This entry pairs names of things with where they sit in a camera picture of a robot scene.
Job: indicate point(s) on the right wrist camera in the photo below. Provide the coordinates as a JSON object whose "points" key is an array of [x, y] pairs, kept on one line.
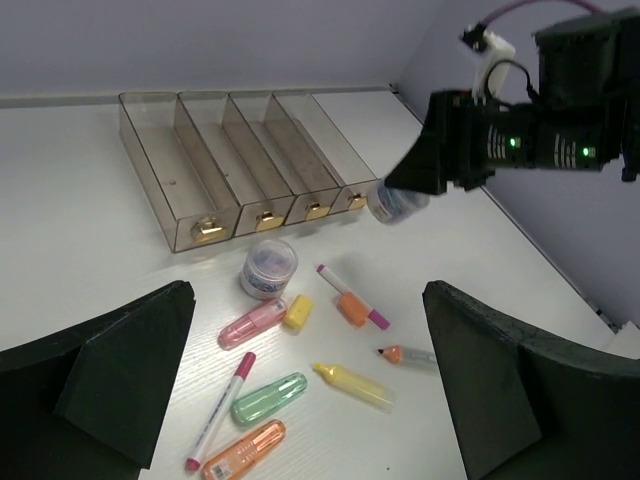
{"points": [[491, 52]]}

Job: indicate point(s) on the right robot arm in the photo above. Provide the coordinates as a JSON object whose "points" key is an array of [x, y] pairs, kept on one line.
{"points": [[587, 61]]}

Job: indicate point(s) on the pink marker pen upper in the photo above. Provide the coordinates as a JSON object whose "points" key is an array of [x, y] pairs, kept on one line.
{"points": [[332, 279]]}

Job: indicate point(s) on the orange highlighter cap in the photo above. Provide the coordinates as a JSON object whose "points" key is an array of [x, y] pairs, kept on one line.
{"points": [[355, 309]]}

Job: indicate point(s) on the pink marker pen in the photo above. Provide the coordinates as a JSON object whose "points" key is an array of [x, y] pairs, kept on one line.
{"points": [[222, 407], [332, 279]]}

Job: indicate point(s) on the yellow highlighter cap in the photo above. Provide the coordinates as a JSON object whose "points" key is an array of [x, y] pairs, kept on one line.
{"points": [[298, 312]]}

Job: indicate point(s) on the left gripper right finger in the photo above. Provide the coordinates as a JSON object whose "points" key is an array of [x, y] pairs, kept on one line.
{"points": [[526, 403]]}

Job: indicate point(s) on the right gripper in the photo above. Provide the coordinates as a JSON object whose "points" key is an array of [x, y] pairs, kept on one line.
{"points": [[465, 143]]}

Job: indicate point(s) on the pink marker pen lower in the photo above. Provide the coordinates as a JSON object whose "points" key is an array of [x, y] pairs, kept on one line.
{"points": [[222, 407]]}

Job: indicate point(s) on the green correction tape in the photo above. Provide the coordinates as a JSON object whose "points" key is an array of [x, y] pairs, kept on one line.
{"points": [[255, 406]]}

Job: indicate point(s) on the orange tipped clear highlighter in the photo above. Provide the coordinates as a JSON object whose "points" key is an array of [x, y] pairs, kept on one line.
{"points": [[409, 357]]}

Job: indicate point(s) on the yellow highlighter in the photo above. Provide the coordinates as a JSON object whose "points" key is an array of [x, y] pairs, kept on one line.
{"points": [[357, 386]]}

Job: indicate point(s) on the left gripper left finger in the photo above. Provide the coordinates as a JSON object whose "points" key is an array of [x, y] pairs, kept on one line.
{"points": [[89, 401]]}

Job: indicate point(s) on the clear drawer bin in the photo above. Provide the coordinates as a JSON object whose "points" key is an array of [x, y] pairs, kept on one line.
{"points": [[344, 163], [293, 153], [263, 195], [189, 194]]}

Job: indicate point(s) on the clear jar of paper clips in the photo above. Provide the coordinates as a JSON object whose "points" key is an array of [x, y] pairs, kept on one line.
{"points": [[268, 269]]}

